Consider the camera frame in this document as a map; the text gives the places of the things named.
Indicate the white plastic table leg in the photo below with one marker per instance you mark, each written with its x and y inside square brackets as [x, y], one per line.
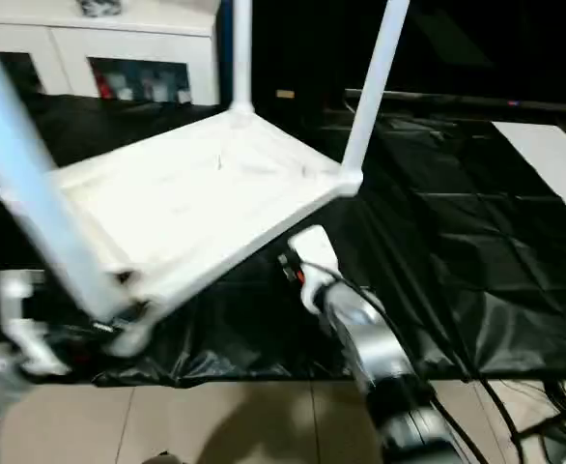
[42, 203]
[241, 58]
[375, 87]

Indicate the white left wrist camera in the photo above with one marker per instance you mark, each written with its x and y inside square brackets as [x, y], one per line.
[17, 319]

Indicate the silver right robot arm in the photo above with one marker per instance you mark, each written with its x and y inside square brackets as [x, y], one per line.
[360, 329]

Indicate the black flat screen television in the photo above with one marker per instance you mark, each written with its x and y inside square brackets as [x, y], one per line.
[476, 43]

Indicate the black plastic mat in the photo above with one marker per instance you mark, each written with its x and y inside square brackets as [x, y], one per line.
[457, 261]

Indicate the dark robot torso part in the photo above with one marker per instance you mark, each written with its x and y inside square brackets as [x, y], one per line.
[162, 458]

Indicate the red bottle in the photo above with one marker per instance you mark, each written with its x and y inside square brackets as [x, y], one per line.
[103, 87]

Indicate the white glass-door cabinet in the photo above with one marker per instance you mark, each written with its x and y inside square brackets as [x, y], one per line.
[119, 48]

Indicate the black floor stand bar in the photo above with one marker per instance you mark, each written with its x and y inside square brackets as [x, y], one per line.
[553, 421]

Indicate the small tan box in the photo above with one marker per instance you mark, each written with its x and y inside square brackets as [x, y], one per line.
[285, 95]

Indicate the white plastic table top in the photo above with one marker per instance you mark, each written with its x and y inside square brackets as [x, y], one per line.
[186, 193]

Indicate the small grey cabinet ornament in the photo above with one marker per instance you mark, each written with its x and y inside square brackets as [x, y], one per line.
[100, 7]

